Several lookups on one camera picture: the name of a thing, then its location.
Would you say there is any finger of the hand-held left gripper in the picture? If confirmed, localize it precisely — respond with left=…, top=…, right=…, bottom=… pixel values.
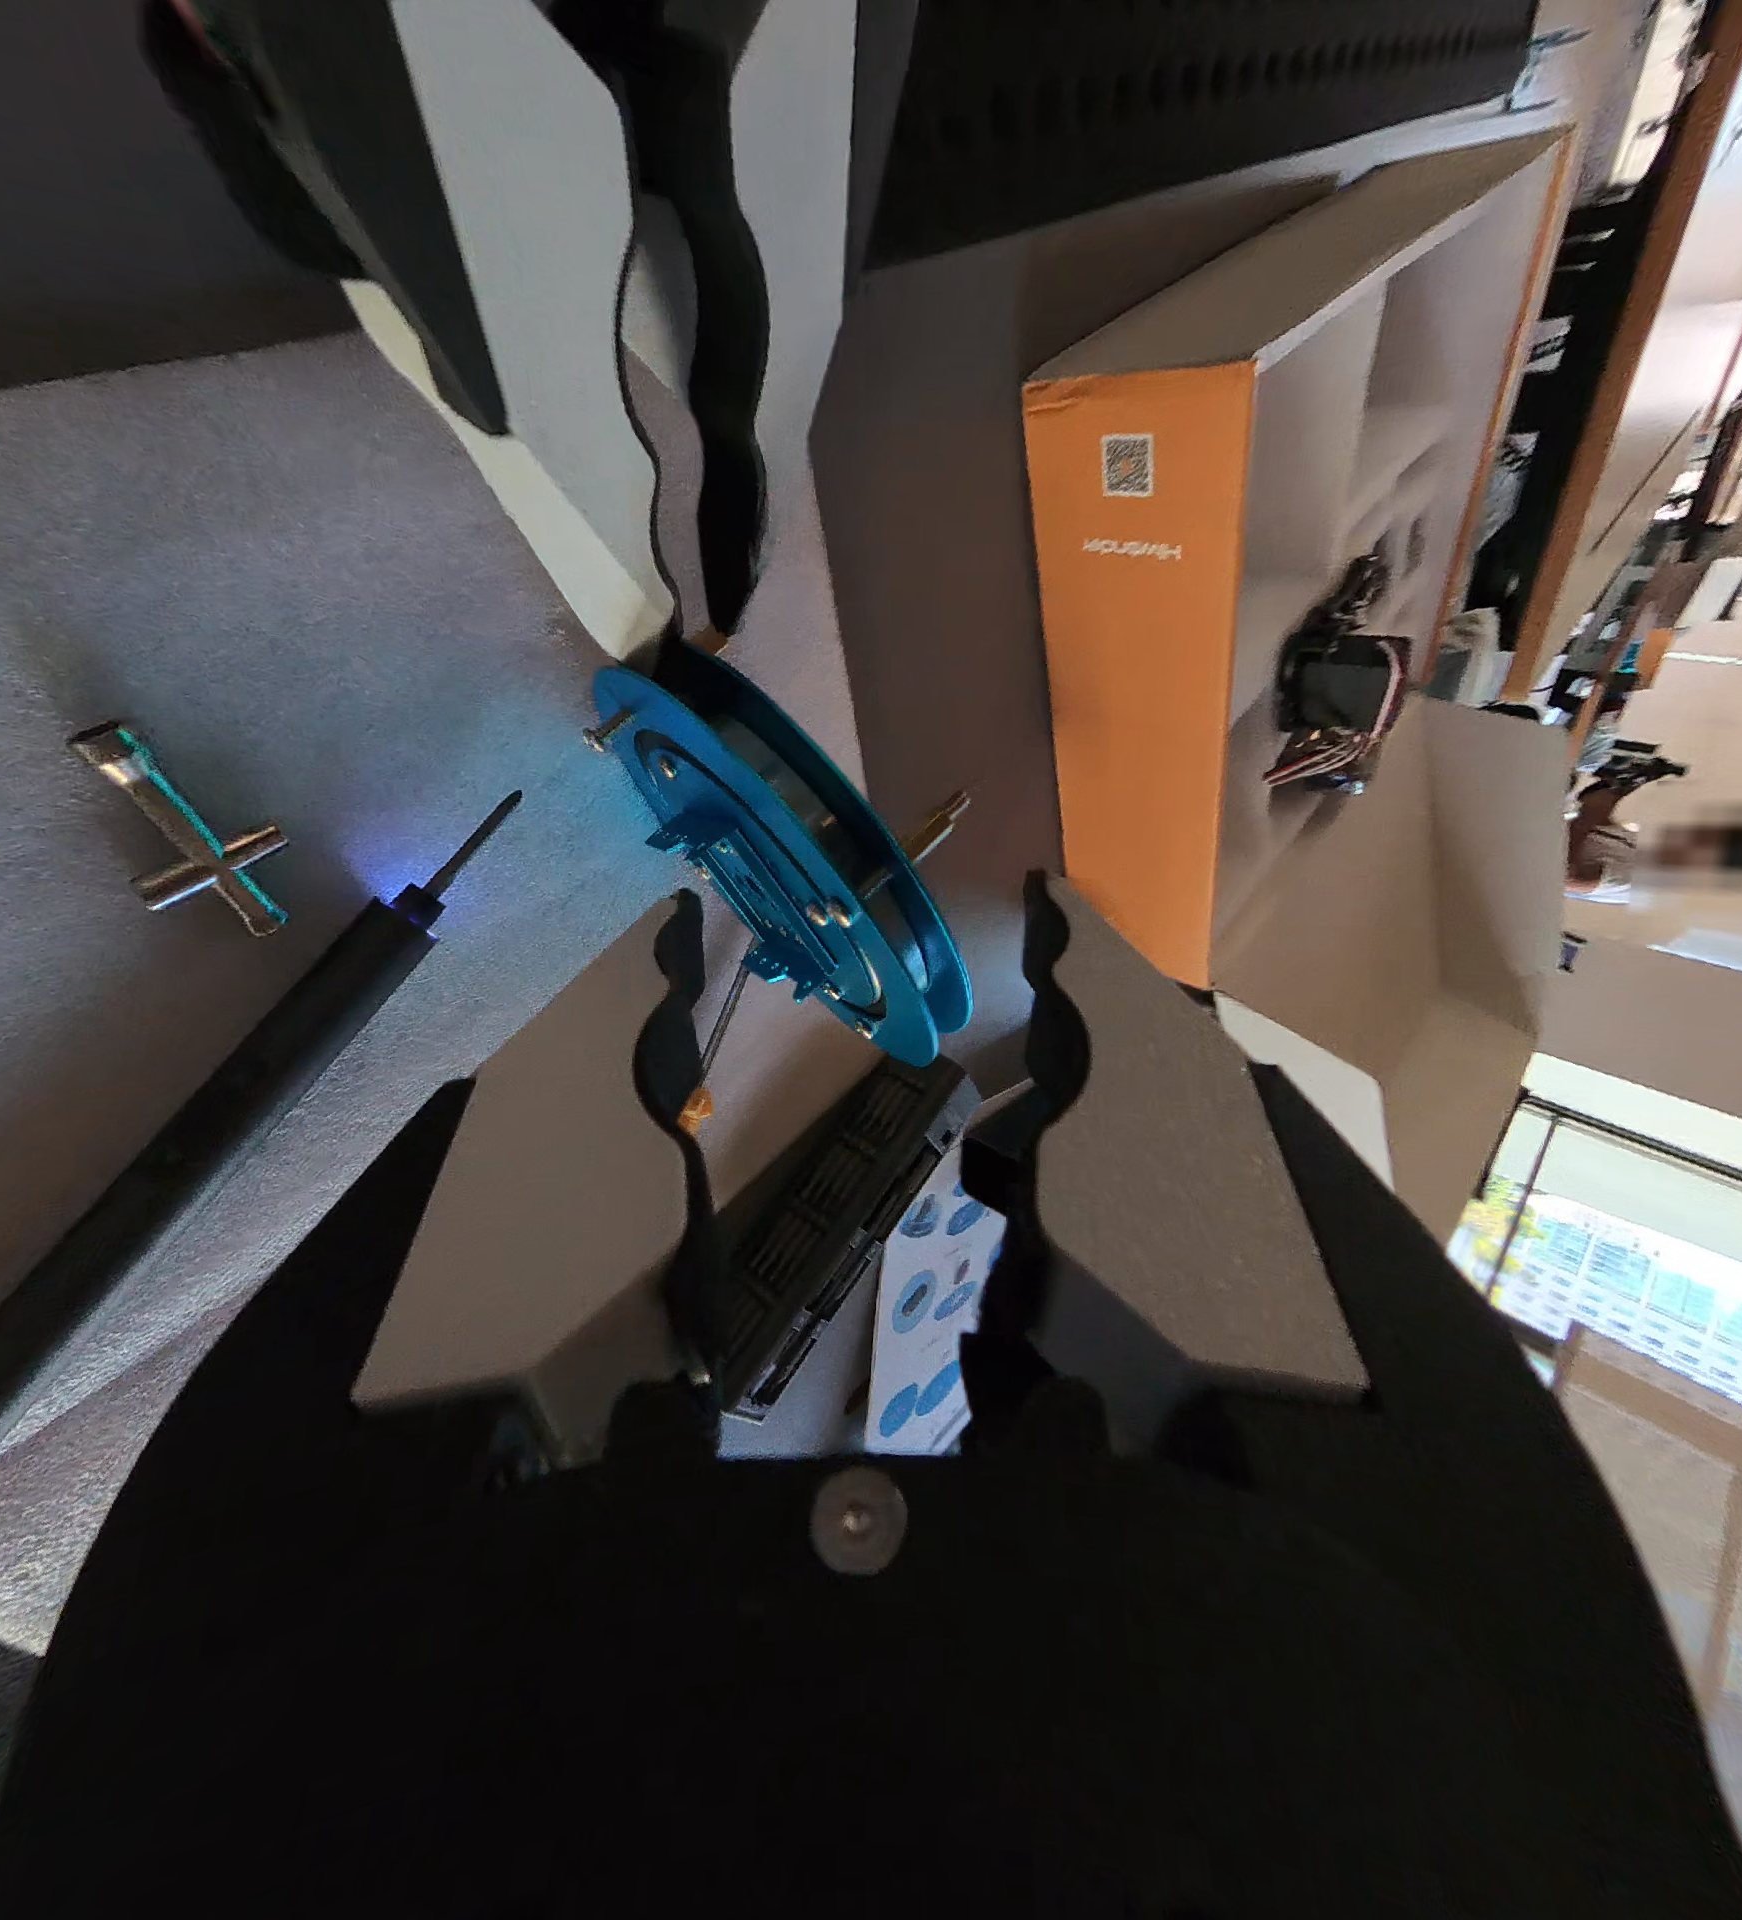
left=348, top=0, right=695, bottom=661
left=578, top=0, right=858, bottom=640

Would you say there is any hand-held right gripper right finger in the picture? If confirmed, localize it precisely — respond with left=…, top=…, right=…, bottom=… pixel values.
left=966, top=868, right=1371, bottom=1454

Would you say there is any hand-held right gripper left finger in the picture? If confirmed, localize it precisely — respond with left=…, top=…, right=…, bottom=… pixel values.
left=350, top=887, right=730, bottom=1454

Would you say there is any yellow-handled screwdriver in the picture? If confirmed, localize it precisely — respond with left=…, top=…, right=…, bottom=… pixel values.
left=675, top=952, right=753, bottom=1134

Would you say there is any blue round metal turntable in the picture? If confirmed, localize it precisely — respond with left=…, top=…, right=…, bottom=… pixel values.
left=583, top=637, right=976, bottom=1066

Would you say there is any printed instruction sheet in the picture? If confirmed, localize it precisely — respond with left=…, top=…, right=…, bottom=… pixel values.
left=864, top=1154, right=1008, bottom=1456

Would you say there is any black screwdriver bit case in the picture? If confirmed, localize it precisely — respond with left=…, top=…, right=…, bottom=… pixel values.
left=713, top=1057, right=970, bottom=1419

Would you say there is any black perforated foam pad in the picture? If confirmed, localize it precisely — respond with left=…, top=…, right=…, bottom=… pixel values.
left=858, top=0, right=1540, bottom=272

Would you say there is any white foam sheet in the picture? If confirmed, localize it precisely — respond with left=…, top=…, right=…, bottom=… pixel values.
left=0, top=330, right=874, bottom=1653

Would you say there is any black framed window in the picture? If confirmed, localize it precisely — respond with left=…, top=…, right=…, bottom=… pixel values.
left=1448, top=1095, right=1742, bottom=1456

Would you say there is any metal cross wrench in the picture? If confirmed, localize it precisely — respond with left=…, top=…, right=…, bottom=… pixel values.
left=68, top=722, right=290, bottom=939

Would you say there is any orange cardboard box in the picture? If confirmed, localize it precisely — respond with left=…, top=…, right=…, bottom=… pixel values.
left=1023, top=121, right=1581, bottom=1201

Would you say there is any wooden table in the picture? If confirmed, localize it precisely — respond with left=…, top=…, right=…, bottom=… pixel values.
left=1502, top=0, right=1742, bottom=705

